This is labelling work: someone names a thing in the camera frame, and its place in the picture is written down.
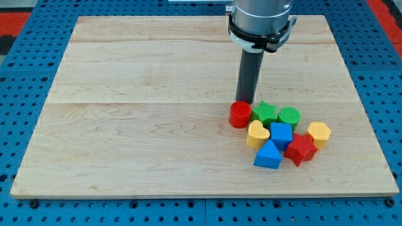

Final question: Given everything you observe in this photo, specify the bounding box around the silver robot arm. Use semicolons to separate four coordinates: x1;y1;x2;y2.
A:
228;0;297;53

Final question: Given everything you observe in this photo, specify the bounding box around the green star block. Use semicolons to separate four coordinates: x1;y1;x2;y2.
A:
249;101;278;129

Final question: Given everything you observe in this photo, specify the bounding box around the red star block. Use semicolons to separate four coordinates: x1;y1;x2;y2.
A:
283;133;318;166

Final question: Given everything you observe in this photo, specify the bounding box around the red cylinder block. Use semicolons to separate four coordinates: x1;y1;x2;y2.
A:
229;100;251;129

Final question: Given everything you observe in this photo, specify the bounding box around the yellow heart block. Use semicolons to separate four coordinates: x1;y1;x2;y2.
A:
246;120;271;149

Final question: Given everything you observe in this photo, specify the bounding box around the light wooden board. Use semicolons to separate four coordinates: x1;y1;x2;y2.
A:
10;15;399;200

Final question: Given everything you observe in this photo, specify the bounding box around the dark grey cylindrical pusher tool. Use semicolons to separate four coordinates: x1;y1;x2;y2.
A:
236;50;264;104

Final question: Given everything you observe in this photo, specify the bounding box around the blue triangle block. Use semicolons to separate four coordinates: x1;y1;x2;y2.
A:
253;139;283;170

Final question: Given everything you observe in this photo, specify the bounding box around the blue cube block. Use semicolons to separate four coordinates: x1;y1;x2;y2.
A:
270;122;293;151

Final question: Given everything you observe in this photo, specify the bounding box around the green cylinder block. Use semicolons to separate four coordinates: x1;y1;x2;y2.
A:
278;106;302;131

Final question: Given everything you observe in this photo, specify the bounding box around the yellow hexagon block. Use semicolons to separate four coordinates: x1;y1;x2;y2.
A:
307;121;332;150

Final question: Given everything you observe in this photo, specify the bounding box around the blue perforated metal table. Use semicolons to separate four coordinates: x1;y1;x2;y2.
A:
1;0;401;225

